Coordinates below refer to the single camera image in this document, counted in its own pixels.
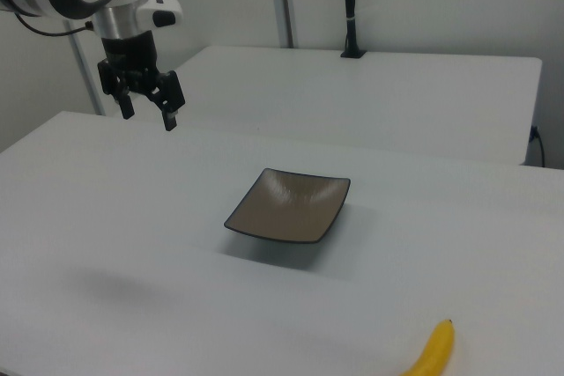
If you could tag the square brown ceramic plate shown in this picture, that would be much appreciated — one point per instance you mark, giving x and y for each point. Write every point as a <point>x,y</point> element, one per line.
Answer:
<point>288,208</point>

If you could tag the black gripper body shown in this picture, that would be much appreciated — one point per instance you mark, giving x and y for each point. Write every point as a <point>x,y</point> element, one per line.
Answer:
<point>130,52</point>

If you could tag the yellow banana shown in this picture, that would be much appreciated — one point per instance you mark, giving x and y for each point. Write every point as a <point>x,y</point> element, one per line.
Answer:
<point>434,351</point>

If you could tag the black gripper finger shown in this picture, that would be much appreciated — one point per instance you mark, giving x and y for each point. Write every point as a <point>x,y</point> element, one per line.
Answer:
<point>127,105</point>
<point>171,101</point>

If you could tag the black camera stand pole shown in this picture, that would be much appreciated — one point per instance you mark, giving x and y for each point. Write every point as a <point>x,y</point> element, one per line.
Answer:
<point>351,6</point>

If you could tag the white side table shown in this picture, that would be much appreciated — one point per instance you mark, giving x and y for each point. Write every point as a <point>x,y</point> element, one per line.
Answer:
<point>374,98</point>

